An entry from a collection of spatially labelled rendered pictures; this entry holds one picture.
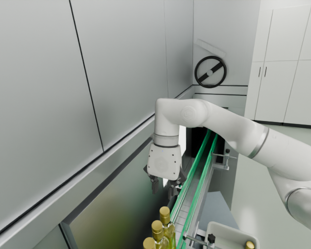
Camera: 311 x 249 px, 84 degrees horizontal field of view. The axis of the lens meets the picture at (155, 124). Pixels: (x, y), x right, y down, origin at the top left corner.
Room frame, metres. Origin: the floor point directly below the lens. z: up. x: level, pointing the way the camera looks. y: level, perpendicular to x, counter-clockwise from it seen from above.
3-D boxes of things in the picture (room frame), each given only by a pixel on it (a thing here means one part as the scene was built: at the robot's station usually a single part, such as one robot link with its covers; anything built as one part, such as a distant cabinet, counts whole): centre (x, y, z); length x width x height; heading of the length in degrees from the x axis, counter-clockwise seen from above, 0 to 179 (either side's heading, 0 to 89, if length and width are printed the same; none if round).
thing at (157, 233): (0.37, 0.02, 1.14); 0.04 x 0.04 x 0.04
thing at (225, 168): (0.99, -0.45, 0.90); 0.17 x 0.05 x 0.23; 62
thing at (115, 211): (0.67, 0.01, 1.15); 0.90 x 0.03 x 0.34; 152
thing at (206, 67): (1.22, -0.40, 1.49); 0.21 x 0.05 x 0.21; 62
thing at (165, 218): (0.42, -0.01, 1.14); 0.04 x 0.04 x 0.04
